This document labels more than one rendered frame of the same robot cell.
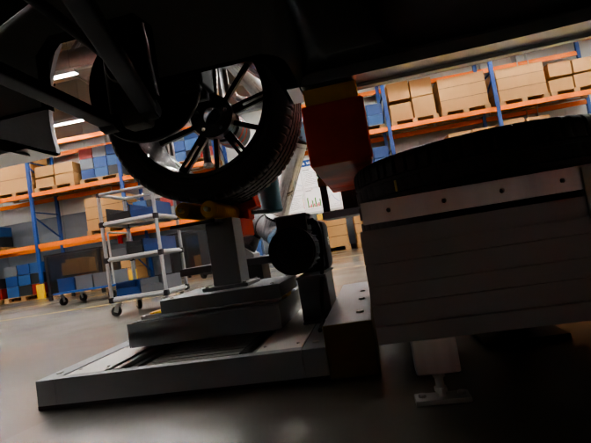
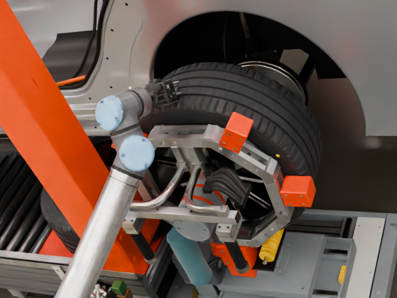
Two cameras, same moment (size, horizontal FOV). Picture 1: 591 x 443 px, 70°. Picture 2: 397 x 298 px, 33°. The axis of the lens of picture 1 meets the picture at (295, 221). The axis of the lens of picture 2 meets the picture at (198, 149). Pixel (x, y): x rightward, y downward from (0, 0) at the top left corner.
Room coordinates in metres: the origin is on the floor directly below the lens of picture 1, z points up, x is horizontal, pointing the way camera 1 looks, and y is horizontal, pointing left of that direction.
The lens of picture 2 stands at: (3.11, 1.01, 2.37)
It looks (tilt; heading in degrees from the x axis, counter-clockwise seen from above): 39 degrees down; 208
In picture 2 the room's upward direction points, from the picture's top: 25 degrees counter-clockwise
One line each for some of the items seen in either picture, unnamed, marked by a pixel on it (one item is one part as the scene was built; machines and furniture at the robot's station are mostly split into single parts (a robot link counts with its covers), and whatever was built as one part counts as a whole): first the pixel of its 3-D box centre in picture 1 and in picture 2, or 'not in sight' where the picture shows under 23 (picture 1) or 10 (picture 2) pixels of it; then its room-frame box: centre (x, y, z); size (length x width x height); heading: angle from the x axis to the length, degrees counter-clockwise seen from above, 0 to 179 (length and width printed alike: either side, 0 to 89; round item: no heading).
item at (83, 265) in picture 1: (84, 272); not in sight; (9.34, 4.78, 0.48); 1.26 x 0.85 x 0.97; 86
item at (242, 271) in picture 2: (206, 149); (236, 253); (1.90, 0.35, 0.83); 0.04 x 0.04 x 0.16
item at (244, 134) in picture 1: (229, 128); (202, 205); (1.72, 0.21, 0.85); 0.21 x 0.14 x 0.14; 170
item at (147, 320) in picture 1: (222, 315); (288, 274); (1.49, 0.31, 0.13); 0.50 x 0.36 x 0.10; 80
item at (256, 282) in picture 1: (229, 258); (263, 245); (1.48, 0.25, 0.32); 0.40 x 0.30 x 0.28; 80
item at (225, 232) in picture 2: not in sight; (228, 224); (1.88, 0.36, 0.93); 0.09 x 0.05 x 0.05; 170
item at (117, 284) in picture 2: not in sight; (119, 287); (1.88, -0.15, 0.64); 0.04 x 0.04 x 0.04; 80
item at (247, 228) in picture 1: (233, 214); (243, 246); (1.61, 0.23, 0.48); 0.16 x 0.12 x 0.17; 170
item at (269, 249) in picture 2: (196, 212); (275, 230); (1.57, 0.36, 0.51); 0.29 x 0.06 x 0.06; 170
